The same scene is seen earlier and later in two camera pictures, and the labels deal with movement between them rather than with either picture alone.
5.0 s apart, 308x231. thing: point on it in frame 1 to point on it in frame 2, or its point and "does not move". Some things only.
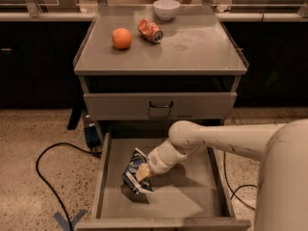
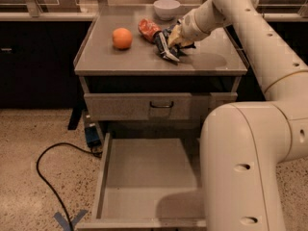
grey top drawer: [164, 105] does not move
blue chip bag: [129, 176] to [166, 51]
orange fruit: [121, 38] does not move
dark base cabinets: [37, 64] does not move
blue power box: [91, 136] does not move
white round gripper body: [159, 163] to [190, 28]
